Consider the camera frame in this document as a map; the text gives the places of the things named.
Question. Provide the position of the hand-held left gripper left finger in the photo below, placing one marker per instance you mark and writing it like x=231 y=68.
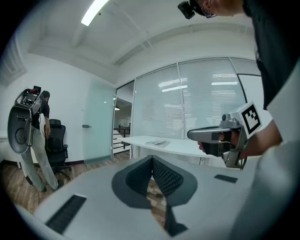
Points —
x=98 y=199

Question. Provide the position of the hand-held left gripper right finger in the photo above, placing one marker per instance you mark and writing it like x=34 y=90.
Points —
x=199 y=199

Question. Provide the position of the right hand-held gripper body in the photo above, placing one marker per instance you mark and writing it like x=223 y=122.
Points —
x=250 y=119

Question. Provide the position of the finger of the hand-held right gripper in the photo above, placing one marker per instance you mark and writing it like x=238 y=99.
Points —
x=204 y=134

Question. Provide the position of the yellow-green cover book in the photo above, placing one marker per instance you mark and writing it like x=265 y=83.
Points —
x=158 y=142

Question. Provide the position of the person's right forearm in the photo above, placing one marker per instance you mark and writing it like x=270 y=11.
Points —
x=262 y=140

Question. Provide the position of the person's right hand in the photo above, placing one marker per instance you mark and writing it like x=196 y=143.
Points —
x=235 y=138

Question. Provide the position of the glass panel with white blinds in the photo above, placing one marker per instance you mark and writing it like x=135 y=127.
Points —
x=157 y=105
x=206 y=105
x=246 y=66

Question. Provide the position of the whiteboard on black stand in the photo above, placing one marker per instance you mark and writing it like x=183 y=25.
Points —
x=250 y=89

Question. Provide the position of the black office chair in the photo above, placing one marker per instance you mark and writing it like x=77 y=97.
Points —
x=56 y=140

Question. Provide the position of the dark stair railing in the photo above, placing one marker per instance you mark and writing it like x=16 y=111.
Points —
x=124 y=130

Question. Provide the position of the person's black clothing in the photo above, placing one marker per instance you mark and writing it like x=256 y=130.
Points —
x=274 y=47

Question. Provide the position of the frosted glass door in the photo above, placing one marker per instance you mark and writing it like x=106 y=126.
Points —
x=98 y=122

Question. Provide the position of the round pendant lamp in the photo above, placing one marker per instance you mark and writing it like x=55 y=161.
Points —
x=117 y=107

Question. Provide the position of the person's head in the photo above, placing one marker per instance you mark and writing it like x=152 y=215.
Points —
x=225 y=8

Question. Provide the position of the person's glasses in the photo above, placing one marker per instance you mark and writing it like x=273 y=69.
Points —
x=207 y=12

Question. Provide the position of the long ceiling light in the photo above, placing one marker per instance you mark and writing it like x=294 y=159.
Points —
x=93 y=12

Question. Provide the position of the black head-mounted camera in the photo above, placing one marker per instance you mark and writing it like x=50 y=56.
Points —
x=186 y=9

